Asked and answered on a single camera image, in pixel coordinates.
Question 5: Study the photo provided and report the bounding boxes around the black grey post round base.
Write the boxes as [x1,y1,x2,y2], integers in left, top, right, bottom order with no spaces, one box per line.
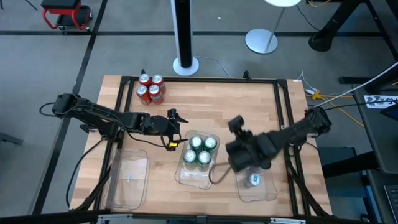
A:
[170,0,200,77]

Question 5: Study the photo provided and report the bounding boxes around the red rolling stool black seat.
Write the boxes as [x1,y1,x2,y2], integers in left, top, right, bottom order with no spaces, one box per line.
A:
[40,0,93,32]

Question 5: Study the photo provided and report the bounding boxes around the clear plastic bin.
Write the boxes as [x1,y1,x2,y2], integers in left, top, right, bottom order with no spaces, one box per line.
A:
[233,164,279,203]
[104,148,150,211]
[174,129,221,190]

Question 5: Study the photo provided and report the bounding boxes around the yellow floor cable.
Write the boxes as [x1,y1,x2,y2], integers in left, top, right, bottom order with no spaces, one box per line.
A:
[307,0,331,8]

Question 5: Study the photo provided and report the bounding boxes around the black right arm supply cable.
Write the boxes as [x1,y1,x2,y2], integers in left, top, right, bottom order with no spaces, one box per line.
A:
[323,98,398,111]

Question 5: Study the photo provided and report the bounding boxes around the white slim can teal print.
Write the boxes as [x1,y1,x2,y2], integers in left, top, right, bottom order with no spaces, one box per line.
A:
[242,173,262,189]

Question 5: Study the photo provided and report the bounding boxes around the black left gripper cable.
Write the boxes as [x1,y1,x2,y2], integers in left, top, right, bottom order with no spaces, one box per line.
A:
[126,132,175,149]

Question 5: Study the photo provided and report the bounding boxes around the thin black desk bar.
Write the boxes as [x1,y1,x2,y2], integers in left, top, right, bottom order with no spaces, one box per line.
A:
[362,0,398,62]

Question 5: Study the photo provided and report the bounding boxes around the black flat foot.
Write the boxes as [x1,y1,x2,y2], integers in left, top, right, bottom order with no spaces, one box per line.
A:
[338,76,374,85]

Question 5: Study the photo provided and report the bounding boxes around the white paper black print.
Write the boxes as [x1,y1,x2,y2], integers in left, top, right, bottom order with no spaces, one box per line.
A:
[363,95,398,110]

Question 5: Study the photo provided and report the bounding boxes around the blue plastic panel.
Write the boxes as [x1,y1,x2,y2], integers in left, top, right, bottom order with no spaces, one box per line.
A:
[360,174,383,224]

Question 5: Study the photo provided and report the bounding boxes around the black metal table frame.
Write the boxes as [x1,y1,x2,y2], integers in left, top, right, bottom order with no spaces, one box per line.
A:
[74,70,332,218]

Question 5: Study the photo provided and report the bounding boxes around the black keyboard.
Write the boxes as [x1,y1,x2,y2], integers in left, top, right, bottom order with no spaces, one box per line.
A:
[384,184,398,215]

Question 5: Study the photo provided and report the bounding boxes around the black overhead beam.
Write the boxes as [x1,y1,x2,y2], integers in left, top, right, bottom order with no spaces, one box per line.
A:
[0,208,398,224]

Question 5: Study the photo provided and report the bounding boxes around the white round lamp base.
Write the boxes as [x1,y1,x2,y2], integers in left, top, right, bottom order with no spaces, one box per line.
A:
[244,0,302,55]

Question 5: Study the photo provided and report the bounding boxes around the black floor cable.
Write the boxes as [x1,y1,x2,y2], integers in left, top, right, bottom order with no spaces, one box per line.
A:
[295,4,321,32]

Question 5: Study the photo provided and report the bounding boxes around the grey furniture foot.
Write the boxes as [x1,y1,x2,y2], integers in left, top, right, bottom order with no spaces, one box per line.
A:
[0,132,24,146]

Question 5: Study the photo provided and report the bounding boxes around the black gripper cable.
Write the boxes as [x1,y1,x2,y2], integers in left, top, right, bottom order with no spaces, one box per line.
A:
[126,132,175,149]
[208,161,233,185]

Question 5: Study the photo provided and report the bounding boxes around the white power adapter cable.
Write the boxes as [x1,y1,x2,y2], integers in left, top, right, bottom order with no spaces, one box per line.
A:
[297,70,318,96]

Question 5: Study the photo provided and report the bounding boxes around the white floor cable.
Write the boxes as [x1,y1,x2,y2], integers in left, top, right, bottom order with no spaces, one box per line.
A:
[194,55,233,78]

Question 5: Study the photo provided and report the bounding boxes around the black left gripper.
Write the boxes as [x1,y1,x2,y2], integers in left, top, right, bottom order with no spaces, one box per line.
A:
[148,108,189,152]

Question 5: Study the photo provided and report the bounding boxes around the red Fanta soda can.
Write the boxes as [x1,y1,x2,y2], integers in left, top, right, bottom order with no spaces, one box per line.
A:
[151,73,166,94]
[136,85,152,106]
[148,84,165,105]
[138,73,152,88]

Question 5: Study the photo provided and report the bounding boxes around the yellow cable with plug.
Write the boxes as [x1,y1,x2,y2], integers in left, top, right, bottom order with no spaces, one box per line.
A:
[310,89,365,128]

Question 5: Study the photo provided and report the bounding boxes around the silver mounting bracket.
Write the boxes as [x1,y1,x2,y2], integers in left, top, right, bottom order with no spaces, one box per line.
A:
[98,213,134,224]
[269,217,307,224]

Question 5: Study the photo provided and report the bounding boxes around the light grey cable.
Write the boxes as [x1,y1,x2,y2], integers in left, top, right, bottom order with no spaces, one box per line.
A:
[310,61,398,109]

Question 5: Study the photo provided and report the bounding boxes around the dark grey desk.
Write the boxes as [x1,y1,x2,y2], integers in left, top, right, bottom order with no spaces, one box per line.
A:
[353,83,398,175]

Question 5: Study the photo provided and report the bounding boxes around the dark tablet screen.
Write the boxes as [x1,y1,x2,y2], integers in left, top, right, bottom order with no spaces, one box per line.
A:
[379,104,398,122]

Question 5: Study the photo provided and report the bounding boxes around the black floor stand base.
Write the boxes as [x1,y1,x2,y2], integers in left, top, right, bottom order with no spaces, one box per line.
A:
[317,146,379,179]

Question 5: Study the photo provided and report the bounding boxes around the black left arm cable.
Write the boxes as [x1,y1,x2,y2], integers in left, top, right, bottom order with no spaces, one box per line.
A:
[65,138,106,208]

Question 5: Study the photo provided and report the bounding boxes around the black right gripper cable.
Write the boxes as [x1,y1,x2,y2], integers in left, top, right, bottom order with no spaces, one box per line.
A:
[208,161,233,185]

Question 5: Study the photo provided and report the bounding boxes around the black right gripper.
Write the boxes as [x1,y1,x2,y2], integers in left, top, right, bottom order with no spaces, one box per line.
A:
[226,114,280,174]

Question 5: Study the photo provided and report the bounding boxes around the thick black desk leg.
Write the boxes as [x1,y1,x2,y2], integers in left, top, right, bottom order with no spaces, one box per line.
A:
[308,0,363,52]

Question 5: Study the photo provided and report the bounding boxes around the green Sprite soda can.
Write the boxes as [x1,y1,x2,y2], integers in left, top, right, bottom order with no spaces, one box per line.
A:
[188,134,203,151]
[197,150,213,171]
[182,149,197,170]
[203,136,218,153]

